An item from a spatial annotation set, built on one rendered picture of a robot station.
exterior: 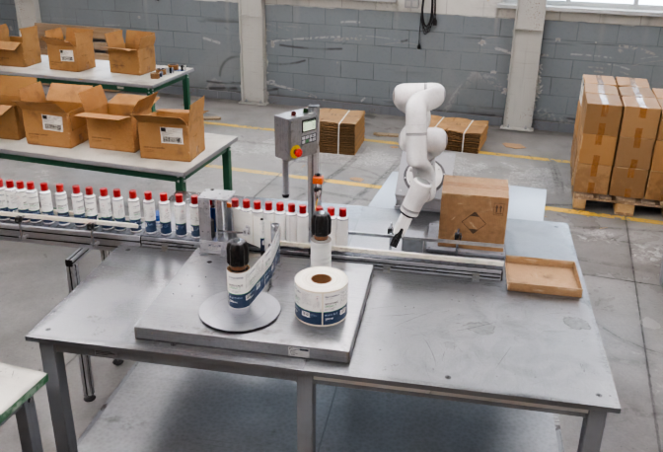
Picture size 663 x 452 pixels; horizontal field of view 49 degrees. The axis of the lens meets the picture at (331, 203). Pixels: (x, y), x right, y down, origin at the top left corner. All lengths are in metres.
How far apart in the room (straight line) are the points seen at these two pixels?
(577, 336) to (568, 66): 5.69
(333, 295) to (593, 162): 3.92
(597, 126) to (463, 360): 3.77
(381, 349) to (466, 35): 6.04
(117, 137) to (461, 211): 2.53
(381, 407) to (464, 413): 0.37
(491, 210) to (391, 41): 5.37
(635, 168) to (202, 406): 4.11
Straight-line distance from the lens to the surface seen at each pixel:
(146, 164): 4.73
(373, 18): 8.55
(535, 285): 3.15
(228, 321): 2.74
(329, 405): 3.41
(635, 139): 6.22
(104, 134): 5.05
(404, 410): 3.42
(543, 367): 2.71
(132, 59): 7.22
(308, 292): 2.66
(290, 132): 3.11
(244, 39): 9.07
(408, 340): 2.75
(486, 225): 3.38
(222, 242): 3.22
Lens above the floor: 2.33
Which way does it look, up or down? 23 degrees down
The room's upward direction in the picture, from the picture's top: 1 degrees clockwise
